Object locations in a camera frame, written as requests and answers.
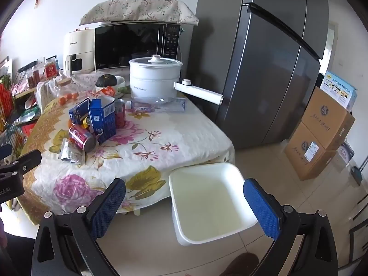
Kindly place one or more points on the white electric pot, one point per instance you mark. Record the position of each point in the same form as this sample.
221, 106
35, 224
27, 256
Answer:
152, 83

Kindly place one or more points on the large blue carton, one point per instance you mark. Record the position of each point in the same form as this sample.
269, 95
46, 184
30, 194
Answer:
102, 120

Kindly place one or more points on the white plastic bag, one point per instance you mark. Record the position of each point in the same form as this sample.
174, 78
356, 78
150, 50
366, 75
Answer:
46, 95

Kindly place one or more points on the silver foil wrapper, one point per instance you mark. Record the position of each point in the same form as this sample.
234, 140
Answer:
72, 155

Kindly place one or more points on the white plastic bin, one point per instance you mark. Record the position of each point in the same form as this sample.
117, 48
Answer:
207, 201

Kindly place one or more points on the clear plastic bottle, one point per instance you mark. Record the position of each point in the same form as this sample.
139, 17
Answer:
166, 106

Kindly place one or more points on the floral tablecloth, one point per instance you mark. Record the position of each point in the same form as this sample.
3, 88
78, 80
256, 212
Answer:
172, 132

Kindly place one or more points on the floral cloth cover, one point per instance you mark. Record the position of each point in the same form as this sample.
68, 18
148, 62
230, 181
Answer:
138, 8

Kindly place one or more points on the brown slipper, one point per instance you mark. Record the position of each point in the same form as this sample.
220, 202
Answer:
241, 264

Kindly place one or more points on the red drink can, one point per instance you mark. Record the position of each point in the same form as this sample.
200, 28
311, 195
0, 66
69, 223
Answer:
82, 138
120, 115

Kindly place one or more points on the grey refrigerator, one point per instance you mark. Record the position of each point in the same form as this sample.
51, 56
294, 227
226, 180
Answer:
258, 77

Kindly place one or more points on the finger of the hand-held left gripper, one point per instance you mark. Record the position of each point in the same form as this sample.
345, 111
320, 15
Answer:
4, 151
28, 161

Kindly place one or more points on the glass jar with cork lid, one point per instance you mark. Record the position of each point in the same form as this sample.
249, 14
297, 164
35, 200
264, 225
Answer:
67, 87

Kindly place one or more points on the cream kitchen appliance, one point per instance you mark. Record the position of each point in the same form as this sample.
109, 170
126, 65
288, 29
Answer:
80, 43

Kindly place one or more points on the blue and white box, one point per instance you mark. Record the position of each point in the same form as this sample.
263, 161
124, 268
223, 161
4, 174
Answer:
340, 92

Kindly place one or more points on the blue and white milk carton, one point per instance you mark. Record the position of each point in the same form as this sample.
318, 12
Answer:
79, 110

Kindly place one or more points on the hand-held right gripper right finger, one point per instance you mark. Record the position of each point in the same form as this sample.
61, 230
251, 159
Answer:
264, 207

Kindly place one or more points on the black microwave oven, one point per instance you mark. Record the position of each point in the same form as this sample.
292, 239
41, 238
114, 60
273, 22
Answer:
126, 46

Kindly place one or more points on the orange and white package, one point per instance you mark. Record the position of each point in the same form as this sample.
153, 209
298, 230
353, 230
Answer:
107, 91

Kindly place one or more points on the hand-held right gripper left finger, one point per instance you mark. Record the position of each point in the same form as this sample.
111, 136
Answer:
109, 207

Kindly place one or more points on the brown cardboard box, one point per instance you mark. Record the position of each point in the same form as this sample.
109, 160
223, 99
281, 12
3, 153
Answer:
325, 115
310, 155

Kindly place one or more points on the chili spice jar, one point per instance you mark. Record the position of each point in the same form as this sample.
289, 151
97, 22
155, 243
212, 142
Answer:
36, 76

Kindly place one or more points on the red label spice jar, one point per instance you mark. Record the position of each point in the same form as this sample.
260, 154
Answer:
51, 69

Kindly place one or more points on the tissue pack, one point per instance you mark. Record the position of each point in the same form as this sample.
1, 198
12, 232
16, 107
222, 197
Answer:
346, 151

